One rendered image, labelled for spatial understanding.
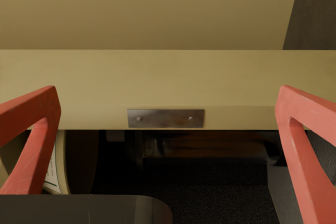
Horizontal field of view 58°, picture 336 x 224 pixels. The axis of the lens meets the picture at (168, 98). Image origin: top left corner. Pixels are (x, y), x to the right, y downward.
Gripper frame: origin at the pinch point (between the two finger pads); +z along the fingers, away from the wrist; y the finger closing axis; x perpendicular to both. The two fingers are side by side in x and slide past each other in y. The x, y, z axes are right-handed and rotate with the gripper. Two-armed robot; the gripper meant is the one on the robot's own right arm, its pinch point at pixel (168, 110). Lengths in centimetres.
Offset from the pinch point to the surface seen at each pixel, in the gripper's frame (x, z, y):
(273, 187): 35.1, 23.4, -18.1
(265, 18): 17, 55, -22
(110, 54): 8.8, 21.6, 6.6
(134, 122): 10.7, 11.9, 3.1
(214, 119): 10.5, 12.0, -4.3
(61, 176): 20.5, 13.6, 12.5
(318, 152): 19.1, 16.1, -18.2
